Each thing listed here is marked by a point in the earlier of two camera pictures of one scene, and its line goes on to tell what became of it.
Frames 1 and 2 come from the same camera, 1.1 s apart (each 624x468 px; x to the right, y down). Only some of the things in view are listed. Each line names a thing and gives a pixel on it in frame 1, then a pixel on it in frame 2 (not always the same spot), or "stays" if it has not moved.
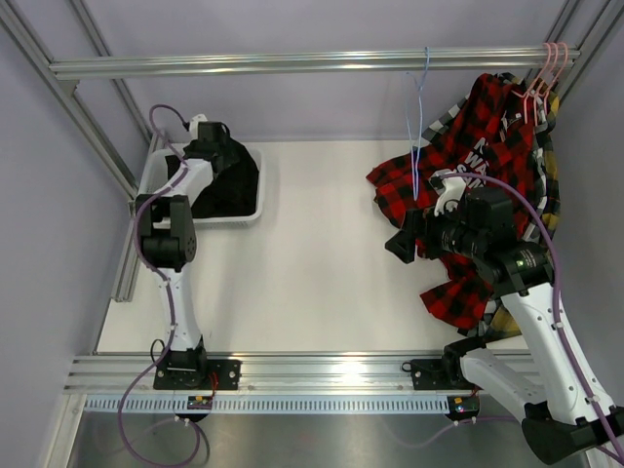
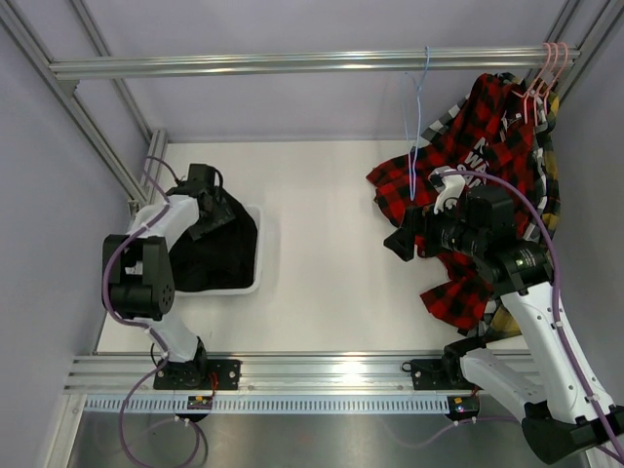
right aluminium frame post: [585, 24] stays
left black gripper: [227, 155] to [221, 215]
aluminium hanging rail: [198, 64] stays
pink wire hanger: [525, 94] stays
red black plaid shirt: [493, 143] stays
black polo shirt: [234, 188] to [222, 258]
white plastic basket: [153, 175] to [255, 286]
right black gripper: [418, 223] stays
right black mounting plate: [437, 374] stays
